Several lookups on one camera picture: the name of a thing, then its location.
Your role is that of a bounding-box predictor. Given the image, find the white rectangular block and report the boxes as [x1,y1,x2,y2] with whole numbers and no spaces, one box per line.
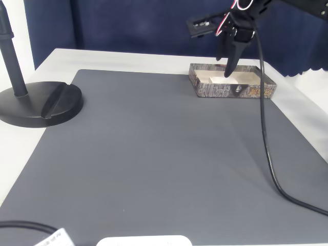
[209,75,240,84]

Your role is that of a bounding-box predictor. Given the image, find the black camera cable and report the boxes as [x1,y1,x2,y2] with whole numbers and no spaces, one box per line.
[254,15,328,217]

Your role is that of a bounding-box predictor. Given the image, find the patterned open cardboard box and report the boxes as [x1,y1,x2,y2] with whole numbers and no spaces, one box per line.
[189,63,278,99]

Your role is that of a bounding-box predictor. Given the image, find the black round-base camera stand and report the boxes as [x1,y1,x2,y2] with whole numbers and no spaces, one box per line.
[0,0,84,128]

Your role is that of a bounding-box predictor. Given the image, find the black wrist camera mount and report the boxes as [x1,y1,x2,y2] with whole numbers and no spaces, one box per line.
[186,15,222,39]

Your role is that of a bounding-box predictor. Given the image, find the white rounded device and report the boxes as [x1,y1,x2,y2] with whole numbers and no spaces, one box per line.
[96,235,193,246]

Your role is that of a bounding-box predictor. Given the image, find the red white servo wires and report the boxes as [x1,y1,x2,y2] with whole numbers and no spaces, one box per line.
[215,0,255,37]

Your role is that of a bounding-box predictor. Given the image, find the grey table mat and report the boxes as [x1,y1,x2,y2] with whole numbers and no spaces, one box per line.
[0,69,328,246]

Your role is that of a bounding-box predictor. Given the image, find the white paper cable label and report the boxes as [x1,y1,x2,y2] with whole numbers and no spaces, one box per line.
[38,227,75,246]

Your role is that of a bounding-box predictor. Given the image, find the dark blue curtain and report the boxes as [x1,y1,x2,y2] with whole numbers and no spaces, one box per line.
[24,0,328,78]

